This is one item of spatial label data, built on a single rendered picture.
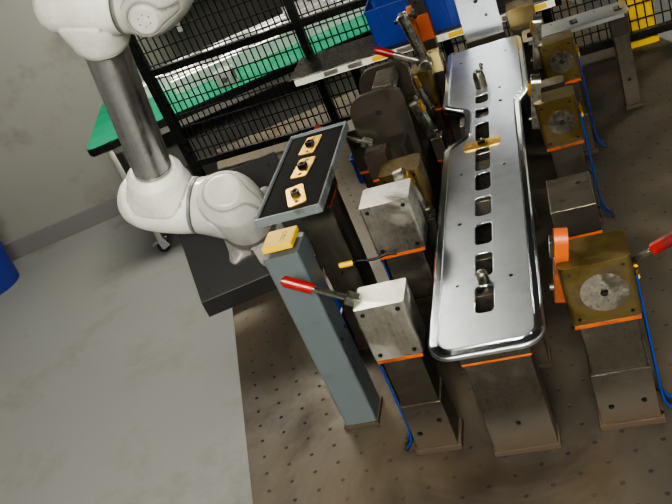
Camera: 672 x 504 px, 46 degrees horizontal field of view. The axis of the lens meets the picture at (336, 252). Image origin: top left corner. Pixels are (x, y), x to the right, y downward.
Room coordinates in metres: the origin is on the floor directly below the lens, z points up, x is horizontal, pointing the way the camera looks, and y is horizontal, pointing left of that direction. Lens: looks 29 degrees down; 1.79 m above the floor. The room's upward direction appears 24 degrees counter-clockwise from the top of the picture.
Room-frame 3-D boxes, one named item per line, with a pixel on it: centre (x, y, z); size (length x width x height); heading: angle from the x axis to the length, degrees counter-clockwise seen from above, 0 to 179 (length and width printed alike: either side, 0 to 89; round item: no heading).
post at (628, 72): (2.06, -0.98, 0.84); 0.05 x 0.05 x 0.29; 69
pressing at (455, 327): (1.59, -0.41, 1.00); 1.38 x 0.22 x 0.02; 159
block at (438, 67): (2.17, -0.49, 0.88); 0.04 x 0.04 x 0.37; 69
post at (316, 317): (1.28, 0.08, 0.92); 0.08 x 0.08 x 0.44; 69
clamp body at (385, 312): (1.13, -0.03, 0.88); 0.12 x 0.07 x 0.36; 69
